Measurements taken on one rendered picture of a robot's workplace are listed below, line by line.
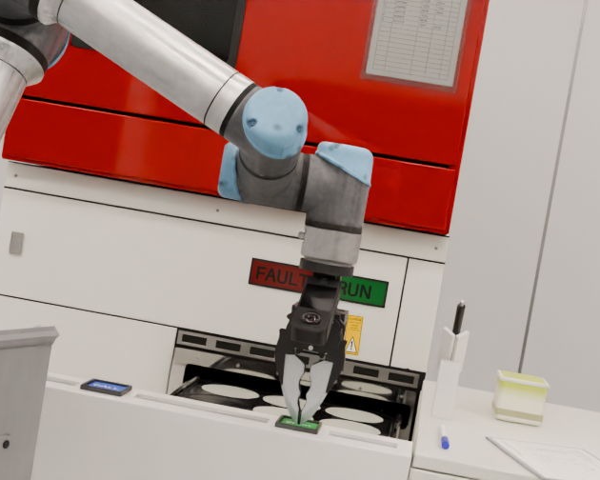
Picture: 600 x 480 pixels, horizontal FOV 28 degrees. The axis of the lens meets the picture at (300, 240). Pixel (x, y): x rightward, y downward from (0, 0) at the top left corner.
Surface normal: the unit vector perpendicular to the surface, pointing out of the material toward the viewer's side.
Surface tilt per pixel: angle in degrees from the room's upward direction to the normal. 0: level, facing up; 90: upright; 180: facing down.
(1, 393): 90
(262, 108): 66
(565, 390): 90
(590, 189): 90
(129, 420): 90
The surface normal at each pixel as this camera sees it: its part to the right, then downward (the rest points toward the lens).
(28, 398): 0.90, 0.18
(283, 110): 0.11, -0.35
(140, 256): -0.12, 0.04
